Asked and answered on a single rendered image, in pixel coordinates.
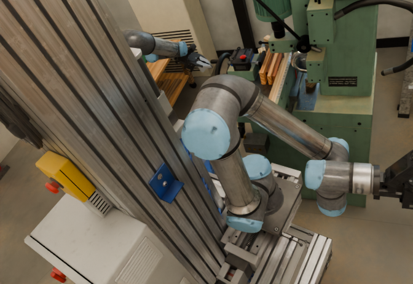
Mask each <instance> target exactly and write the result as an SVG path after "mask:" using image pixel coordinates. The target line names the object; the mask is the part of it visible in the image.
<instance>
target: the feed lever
mask: <svg viewBox="0 0 413 284"><path fill-rule="evenodd" d="M256 1H257V2H258V3H259V4H260V5H261V6H263V8H265V10H266V11H268V13H269V14H271V15H272V16H273V17H274V18H275V19H276V20H277V21H278V22H279V23H280V24H281V25H283V26H284V27H285V28H286V29H287V30H288V31H289V32H290V33H291V34H292V35H293V36H294V37H295V38H296V39H297V40H298V42H297V46H296V49H297V50H298V51H299V52H300V53H307V52H309V51H310V50H311V49H312V50H314V51H317V52H322V49H320V48H318V47H315V46H314V45H312V44H310V41H309V35H306V34H305V35H302V36H300V37H299V36H298V35H297V34H296V33H295V32H294V31H293V30H292V29H291V28H290V27H289V26H288V25H287V24H286V23H285V22H284V21H283V20H282V19H281V18H280V17H279V16H278V15H276V14H275V13H274V12H273V11H272V10H271V9H270V8H269V7H268V6H267V5H266V4H264V3H263V2H262V1H261V0H256Z"/></svg>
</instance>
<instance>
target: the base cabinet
mask: <svg viewBox="0 0 413 284"><path fill-rule="evenodd" d="M250 124H251V128H252V130H253V133H265V134H268V136H269V140H270V146H269V150H268V153H267V154H260V155H262V156H264V157H266V158H267V159H268V160H269V162H270V164H271V163H274V164H278V165H282V166H284V167H288V168H292V169H295V170H298V171H300V172H301V174H302V180H303V184H302V187H303V188H302V190H301V197H302V198H306V199H313V200H316V199H317V195H316V190H313V189H309V188H307V187H306V186H305V167H306V164H307V162H308V161H309V160H312V159H311V158H309V157H307V156H306V155H304V154H303V153H301V152H300V151H298V150H297V149H295V148H293V147H292V146H290V145H289V144H287V143H285V142H284V141H283V140H281V139H279V138H278V137H276V136H275V135H273V134H272V133H270V132H269V131H267V130H266V129H264V128H262V127H261V126H260V125H258V124H255V123H250ZM307 125H308V126H310V127H312V128H313V129H314V130H316V131H317V132H319V133H320V134H322V135H323V136H325V137H326V138H333V137H336V138H338V139H343V140H345V141H346V142H347V144H348V147H349V154H350V157H349V160H348V162H353V164H354V162H358V163H367V164H369V157H370V148H371V132H372V128H360V127H340V126H329V125H309V124H307ZM366 197H367V195H364V194H354V193H353V191H352V194H351V193H347V195H346V200H347V205H353V206H357V207H366Z"/></svg>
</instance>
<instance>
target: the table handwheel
mask: <svg viewBox="0 0 413 284"><path fill-rule="evenodd" d="M231 56H232V55H231V54H230V53H223V54H222V55H221V56H220V57H219V59H218V61H217V64H216V68H215V72H214V75H215V76H216V75H220V70H221V65H222V62H223V61H224V59H225V58H228V59H229V61H230V57H231Z"/></svg>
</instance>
